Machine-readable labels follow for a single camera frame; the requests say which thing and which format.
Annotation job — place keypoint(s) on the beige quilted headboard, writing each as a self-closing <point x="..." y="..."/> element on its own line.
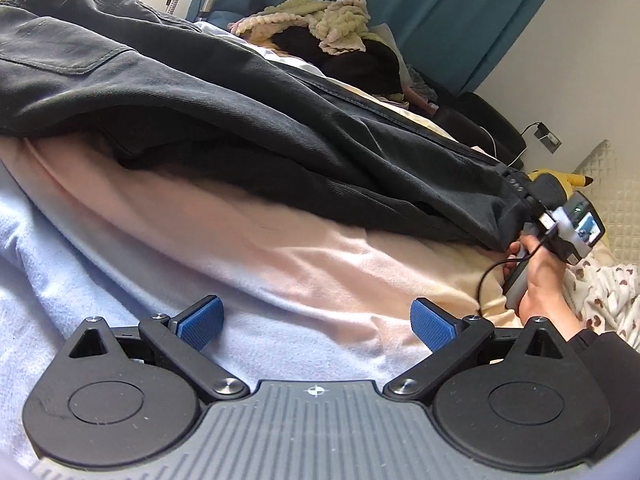
<point x="614" y="192"/>

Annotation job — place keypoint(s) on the wall power socket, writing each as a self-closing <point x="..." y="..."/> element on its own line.
<point x="547" y="138"/>

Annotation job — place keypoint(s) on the pink yellow bed duvet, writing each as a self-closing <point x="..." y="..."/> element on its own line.
<point x="304" y="297"/>

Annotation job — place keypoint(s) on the black bag by wall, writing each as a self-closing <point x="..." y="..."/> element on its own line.
<point x="471" y="120"/>

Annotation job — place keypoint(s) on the black sleeved right forearm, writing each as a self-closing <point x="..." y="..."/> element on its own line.
<point x="615" y="367"/>

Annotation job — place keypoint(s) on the black denim pants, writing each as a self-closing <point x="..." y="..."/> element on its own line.
<point x="159" y="91"/>

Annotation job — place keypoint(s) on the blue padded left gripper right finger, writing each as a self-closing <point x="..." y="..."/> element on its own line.
<point x="434" y="326"/>

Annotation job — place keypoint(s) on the person's right hand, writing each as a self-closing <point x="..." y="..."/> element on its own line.
<point x="544" y="295"/>

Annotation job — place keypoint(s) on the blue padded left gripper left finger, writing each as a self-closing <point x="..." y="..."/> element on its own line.
<point x="200" y="323"/>

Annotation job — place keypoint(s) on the green beige fluffy blanket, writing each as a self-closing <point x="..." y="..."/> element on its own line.
<point x="340" y="26"/>

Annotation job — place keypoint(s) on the white patterned pillow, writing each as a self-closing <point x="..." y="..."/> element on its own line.
<point x="604" y="294"/>

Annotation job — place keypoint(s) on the yellow plush toy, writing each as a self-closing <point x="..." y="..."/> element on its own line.
<point x="568" y="182"/>

